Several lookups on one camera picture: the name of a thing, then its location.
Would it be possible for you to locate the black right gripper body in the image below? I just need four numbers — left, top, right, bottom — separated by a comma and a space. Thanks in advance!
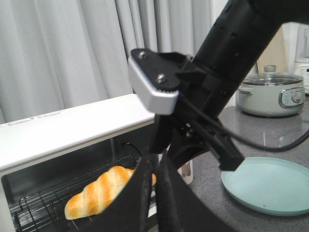
171, 55, 244, 171

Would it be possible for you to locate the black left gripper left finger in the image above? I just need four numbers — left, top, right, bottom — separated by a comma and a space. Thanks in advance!
90, 154, 158, 232

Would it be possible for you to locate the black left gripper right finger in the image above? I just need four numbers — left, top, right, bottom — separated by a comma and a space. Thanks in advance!
156, 155, 234, 232

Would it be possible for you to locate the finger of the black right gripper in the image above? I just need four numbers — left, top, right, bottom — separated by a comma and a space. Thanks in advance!
149, 115, 175, 154
168, 129, 210, 170

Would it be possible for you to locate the golden croissant bread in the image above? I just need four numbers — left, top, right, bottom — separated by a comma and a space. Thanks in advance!
64, 165, 157, 220

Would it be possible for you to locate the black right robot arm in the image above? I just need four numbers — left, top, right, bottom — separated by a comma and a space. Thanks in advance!
150, 0, 309, 171

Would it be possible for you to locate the white Toshiba toaster oven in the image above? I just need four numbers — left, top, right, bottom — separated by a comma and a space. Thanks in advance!
0, 94, 154, 232

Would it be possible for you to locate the green electric cooking pot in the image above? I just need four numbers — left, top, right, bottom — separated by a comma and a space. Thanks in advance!
237, 65, 306, 117

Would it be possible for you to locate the wooden cutting board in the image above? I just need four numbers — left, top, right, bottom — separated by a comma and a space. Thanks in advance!
257, 27, 288, 73

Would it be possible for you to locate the light green plate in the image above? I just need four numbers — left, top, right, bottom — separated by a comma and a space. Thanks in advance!
221, 157, 309, 217

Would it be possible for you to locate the white blender appliance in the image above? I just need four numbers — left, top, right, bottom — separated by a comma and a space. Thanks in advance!
294, 24, 309, 95

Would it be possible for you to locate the grey curtain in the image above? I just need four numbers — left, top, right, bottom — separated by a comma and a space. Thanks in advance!
0, 0, 214, 123

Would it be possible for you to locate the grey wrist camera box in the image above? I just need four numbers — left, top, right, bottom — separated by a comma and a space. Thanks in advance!
128, 48, 184, 115

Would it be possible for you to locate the wire oven rack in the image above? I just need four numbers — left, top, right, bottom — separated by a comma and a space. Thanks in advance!
11, 155, 138, 232

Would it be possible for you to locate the black camera cable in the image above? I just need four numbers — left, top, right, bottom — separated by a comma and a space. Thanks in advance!
180, 94, 309, 152

